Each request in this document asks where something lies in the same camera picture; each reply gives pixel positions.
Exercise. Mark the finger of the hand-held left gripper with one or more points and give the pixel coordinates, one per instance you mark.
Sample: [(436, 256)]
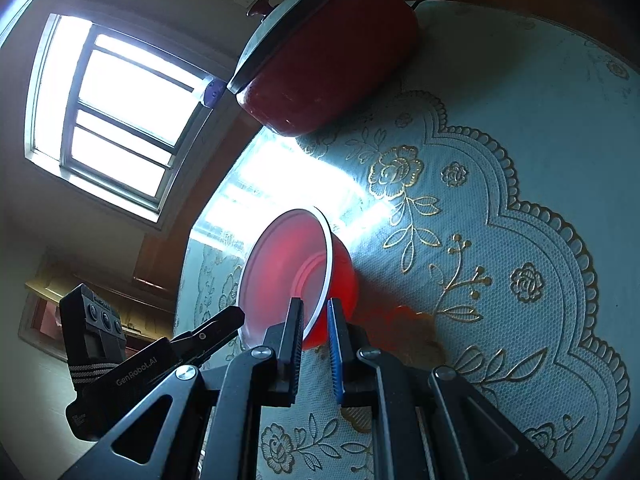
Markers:
[(210, 330)]

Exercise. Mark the wooden cabinet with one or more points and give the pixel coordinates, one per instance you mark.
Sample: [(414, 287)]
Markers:
[(47, 280)]

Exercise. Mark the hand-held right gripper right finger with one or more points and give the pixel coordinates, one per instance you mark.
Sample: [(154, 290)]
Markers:
[(334, 347)]

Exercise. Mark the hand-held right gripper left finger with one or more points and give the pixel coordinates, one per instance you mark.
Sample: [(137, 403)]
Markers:
[(295, 342)]

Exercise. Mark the pot lid with red knob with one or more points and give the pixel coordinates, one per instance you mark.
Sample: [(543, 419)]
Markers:
[(280, 27)]

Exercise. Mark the floral lace tablecloth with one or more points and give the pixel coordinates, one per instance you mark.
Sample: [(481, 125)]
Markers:
[(500, 210)]

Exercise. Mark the red plastic bowl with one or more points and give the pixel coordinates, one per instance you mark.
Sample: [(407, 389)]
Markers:
[(285, 270)]

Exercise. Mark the window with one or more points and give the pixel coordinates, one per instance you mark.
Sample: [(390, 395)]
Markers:
[(115, 110)]

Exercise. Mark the red cooking pot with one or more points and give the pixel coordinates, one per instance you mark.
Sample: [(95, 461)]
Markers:
[(345, 60)]

